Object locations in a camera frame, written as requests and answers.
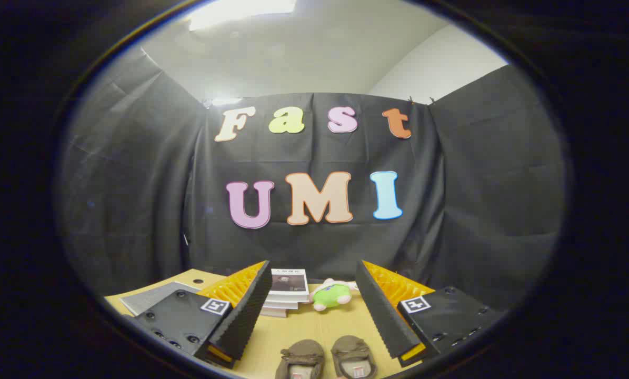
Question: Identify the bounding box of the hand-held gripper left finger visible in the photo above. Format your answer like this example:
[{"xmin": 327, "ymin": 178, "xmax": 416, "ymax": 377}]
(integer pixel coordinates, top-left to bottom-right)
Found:
[{"xmin": 134, "ymin": 260, "xmax": 273, "ymax": 370}]

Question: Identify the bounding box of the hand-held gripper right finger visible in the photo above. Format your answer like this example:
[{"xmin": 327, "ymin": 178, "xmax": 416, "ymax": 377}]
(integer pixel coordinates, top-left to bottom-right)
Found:
[{"xmin": 355, "ymin": 260, "xmax": 507, "ymax": 368}]

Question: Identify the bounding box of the brown shoe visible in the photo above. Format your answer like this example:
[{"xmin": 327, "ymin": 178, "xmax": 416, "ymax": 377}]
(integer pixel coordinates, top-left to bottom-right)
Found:
[
  {"xmin": 275, "ymin": 340, "xmax": 325, "ymax": 379},
  {"xmin": 331, "ymin": 335, "xmax": 378, "ymax": 379}
]

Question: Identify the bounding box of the green plush toy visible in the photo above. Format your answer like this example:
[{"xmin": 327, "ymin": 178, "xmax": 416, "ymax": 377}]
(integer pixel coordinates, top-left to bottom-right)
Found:
[{"xmin": 309, "ymin": 278, "xmax": 360, "ymax": 312}]

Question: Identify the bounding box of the white portrait cover book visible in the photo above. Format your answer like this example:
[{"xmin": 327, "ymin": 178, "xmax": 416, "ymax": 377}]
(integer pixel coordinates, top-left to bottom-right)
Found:
[{"xmin": 268, "ymin": 268, "xmax": 310, "ymax": 303}]

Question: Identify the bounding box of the black backdrop cloth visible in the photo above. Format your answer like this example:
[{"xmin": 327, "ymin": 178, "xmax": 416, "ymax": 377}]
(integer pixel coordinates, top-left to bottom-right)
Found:
[{"xmin": 56, "ymin": 47, "xmax": 567, "ymax": 311}]

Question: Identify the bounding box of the ceiling light panel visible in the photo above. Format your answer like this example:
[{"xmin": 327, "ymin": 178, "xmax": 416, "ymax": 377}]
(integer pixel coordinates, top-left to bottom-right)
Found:
[{"xmin": 188, "ymin": 0, "xmax": 298, "ymax": 31}]

